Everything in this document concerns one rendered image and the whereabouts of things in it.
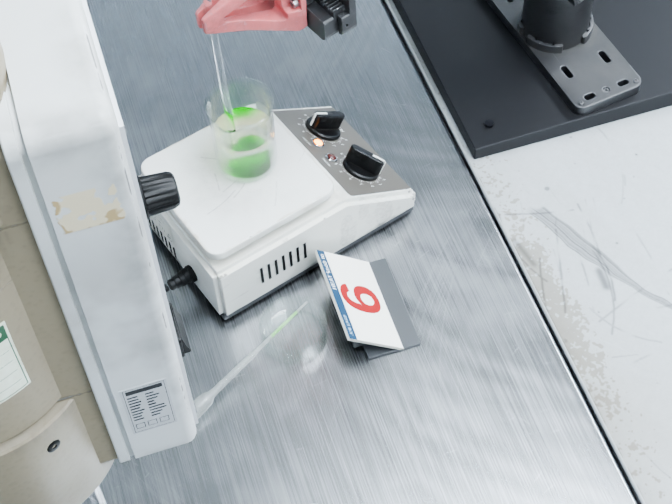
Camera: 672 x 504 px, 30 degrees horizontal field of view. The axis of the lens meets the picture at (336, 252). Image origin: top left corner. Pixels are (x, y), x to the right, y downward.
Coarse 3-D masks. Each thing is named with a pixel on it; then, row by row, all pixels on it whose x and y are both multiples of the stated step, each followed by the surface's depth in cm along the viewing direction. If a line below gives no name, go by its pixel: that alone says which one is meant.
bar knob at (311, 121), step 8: (320, 112) 107; (328, 112) 108; (336, 112) 109; (312, 120) 108; (320, 120) 107; (328, 120) 108; (336, 120) 109; (312, 128) 108; (320, 128) 108; (328, 128) 109; (336, 128) 109; (320, 136) 108; (328, 136) 108; (336, 136) 108
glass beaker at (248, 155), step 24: (216, 96) 98; (240, 96) 99; (264, 96) 98; (216, 120) 100; (264, 120) 96; (216, 144) 98; (240, 144) 96; (264, 144) 98; (240, 168) 99; (264, 168) 100
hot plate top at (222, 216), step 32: (160, 160) 102; (192, 160) 102; (288, 160) 102; (192, 192) 100; (224, 192) 100; (256, 192) 100; (288, 192) 100; (320, 192) 100; (192, 224) 98; (224, 224) 98; (256, 224) 98; (224, 256) 97
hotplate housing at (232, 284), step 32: (384, 192) 105; (160, 224) 104; (288, 224) 100; (320, 224) 101; (352, 224) 104; (384, 224) 108; (192, 256) 100; (256, 256) 99; (288, 256) 102; (224, 288) 99; (256, 288) 102
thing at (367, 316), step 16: (336, 256) 103; (336, 272) 102; (352, 272) 103; (368, 272) 105; (352, 288) 102; (368, 288) 103; (352, 304) 100; (368, 304) 102; (352, 320) 99; (368, 320) 100; (384, 320) 102; (368, 336) 99; (384, 336) 100
